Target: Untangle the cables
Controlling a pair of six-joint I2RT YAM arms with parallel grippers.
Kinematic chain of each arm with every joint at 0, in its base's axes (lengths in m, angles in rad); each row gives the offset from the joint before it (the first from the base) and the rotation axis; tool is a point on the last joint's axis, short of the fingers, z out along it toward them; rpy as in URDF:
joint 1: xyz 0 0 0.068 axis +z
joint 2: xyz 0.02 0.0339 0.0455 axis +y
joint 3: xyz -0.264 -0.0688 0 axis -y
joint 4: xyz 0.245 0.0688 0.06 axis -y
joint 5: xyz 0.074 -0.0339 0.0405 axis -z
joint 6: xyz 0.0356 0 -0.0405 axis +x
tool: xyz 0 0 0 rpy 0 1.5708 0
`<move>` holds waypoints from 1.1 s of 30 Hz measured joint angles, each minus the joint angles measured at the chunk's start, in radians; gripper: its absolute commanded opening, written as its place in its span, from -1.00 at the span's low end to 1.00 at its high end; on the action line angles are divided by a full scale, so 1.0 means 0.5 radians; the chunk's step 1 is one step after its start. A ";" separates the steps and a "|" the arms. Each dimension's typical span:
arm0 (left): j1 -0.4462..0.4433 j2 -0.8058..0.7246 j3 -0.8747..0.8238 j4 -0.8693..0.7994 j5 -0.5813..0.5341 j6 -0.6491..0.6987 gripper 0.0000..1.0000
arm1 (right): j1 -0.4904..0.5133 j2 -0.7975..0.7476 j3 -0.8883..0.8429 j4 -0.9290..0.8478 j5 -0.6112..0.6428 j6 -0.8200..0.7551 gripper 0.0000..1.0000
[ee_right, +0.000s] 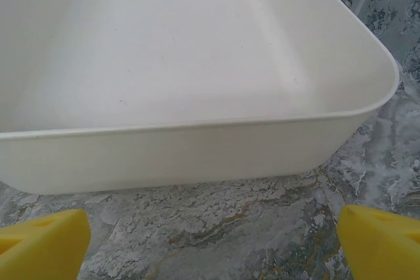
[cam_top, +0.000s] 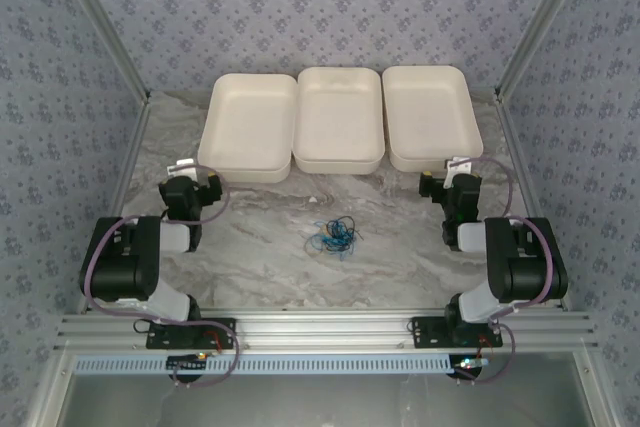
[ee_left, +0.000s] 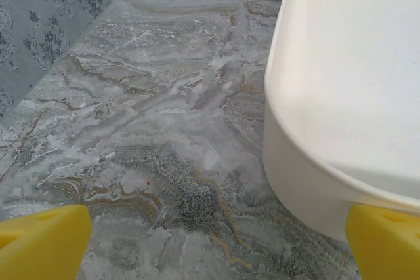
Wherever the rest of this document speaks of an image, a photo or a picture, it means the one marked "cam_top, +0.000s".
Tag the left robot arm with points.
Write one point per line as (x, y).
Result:
(120, 267)

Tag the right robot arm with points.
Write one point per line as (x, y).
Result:
(525, 272)

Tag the cream plastic tray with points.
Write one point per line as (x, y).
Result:
(337, 117)
(245, 122)
(430, 112)

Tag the small black circuit board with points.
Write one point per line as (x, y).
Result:
(467, 369)
(185, 363)

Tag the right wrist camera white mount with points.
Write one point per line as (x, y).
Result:
(457, 165)

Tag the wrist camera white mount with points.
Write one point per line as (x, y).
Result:
(457, 165)
(181, 166)

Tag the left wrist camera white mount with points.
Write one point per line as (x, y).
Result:
(181, 166)

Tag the aluminium table side rail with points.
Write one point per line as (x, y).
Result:
(529, 197)
(117, 197)

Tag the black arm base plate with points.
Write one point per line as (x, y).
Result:
(425, 332)
(220, 327)

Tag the aluminium frame post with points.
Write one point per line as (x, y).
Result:
(102, 22)
(540, 22)

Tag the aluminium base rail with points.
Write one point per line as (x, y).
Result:
(325, 329)

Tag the aluminium frame leg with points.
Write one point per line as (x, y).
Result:
(595, 392)
(50, 387)

